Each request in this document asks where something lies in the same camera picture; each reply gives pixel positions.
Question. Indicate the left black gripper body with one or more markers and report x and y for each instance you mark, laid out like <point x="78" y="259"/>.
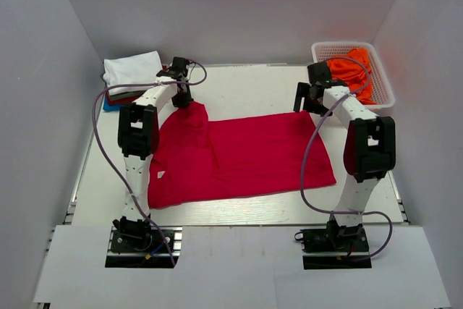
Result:
<point x="182" y="98"/>

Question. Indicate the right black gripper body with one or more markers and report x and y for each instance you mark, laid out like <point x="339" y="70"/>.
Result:
<point x="315" y="106"/>

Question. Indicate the crimson red t-shirt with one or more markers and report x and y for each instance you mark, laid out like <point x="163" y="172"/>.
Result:
<point x="199" y="159"/>

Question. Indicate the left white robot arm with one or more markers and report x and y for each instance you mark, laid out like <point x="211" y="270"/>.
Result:
<point x="138" y="132"/>

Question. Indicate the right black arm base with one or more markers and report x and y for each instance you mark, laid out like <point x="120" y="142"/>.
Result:
<point x="320" y="253"/>

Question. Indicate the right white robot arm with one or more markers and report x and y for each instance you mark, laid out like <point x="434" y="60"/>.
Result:
<point x="370" y="147"/>

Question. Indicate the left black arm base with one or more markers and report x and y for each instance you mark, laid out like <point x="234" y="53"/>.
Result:
<point x="128" y="252"/>

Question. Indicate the white plastic perforated basket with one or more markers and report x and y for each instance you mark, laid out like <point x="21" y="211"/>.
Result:
<point x="382" y="93"/>

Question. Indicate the orange t-shirt in basket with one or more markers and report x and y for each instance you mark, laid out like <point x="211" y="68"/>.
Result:
<point x="353" y="74"/>

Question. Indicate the white folded t-shirt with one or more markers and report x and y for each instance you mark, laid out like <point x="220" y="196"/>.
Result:
<point x="141" y="60"/>

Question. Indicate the grey folded t-shirt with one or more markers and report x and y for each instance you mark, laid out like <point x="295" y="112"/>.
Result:
<point x="121" y="97"/>

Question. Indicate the blue folded t-shirt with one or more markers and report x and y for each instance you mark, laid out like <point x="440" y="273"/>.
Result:
<point x="110" y="108"/>

